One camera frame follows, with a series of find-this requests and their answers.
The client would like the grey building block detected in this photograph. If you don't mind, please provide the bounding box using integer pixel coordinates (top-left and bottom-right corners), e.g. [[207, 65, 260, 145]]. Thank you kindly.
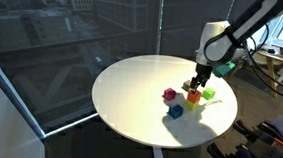
[[181, 79, 194, 93]]

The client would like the yellow-green building block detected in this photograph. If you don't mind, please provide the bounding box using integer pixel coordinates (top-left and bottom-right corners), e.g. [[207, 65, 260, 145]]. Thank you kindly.
[[183, 99, 200, 112]]

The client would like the magenta building block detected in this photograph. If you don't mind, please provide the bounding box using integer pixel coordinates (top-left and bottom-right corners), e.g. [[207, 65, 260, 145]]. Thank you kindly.
[[162, 87, 178, 102]]

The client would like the orange building block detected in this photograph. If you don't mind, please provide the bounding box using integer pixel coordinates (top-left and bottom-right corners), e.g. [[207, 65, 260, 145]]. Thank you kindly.
[[186, 88, 203, 105]]

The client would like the silver window frame post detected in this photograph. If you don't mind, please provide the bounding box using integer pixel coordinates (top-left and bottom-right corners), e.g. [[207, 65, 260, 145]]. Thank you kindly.
[[155, 0, 166, 56]]

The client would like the clamp with orange tip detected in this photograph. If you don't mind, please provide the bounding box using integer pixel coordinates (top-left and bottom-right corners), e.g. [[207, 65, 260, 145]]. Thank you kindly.
[[256, 119, 283, 147]]

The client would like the thin diagonal rod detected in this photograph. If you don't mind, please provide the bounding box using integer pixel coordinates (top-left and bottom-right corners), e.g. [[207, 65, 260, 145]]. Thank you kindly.
[[225, 0, 237, 23]]

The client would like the black clamp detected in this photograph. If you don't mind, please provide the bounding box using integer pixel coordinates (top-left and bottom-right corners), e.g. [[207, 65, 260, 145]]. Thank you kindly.
[[231, 118, 263, 142]]

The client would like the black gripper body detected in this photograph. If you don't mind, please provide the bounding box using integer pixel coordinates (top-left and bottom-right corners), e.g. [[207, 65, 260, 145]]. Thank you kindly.
[[195, 62, 215, 83]]

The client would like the silver window sill frame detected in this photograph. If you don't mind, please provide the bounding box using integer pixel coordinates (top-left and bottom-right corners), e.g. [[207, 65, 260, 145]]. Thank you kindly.
[[0, 45, 105, 144]]

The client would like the green building block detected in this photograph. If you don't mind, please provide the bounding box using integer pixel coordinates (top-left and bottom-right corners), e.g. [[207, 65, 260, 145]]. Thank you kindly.
[[201, 86, 216, 101]]

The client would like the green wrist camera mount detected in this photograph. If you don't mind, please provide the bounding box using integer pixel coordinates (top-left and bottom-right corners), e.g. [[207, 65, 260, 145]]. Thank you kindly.
[[212, 59, 236, 79]]

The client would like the blue building block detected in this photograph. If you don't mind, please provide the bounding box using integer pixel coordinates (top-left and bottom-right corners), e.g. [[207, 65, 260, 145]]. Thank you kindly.
[[167, 103, 185, 120]]

